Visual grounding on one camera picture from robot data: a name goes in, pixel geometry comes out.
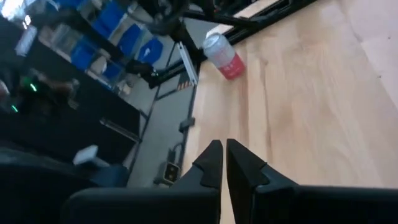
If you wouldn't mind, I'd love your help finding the black table clamp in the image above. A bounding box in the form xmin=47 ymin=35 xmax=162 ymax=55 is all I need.
xmin=178 ymin=117 xmax=196 ymax=133

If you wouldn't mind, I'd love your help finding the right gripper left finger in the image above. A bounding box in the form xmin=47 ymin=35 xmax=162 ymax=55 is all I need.
xmin=62 ymin=139 xmax=224 ymax=224

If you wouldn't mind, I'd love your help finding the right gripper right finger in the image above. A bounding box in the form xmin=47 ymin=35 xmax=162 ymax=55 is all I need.
xmin=226 ymin=138 xmax=398 ymax=224

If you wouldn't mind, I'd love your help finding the white and pink soda can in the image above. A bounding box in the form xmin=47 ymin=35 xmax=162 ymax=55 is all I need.
xmin=201 ymin=32 xmax=246 ymax=81

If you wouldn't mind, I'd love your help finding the blue storage bin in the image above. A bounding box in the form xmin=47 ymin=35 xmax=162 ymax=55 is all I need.
xmin=70 ymin=40 xmax=97 ymax=71
xmin=93 ymin=0 xmax=125 ymax=35
xmin=138 ymin=37 xmax=164 ymax=65
xmin=118 ymin=24 xmax=144 ymax=57

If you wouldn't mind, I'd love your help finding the black diagonal strut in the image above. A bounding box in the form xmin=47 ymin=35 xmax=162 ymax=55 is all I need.
xmin=136 ymin=0 xmax=206 ymax=63

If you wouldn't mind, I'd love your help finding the metal storage rack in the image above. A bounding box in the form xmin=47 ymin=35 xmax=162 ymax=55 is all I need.
xmin=30 ymin=0 xmax=165 ymax=94

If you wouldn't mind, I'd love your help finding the black metal rail frame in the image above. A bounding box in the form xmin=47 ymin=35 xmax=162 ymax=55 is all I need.
xmin=149 ymin=0 xmax=318 ymax=91

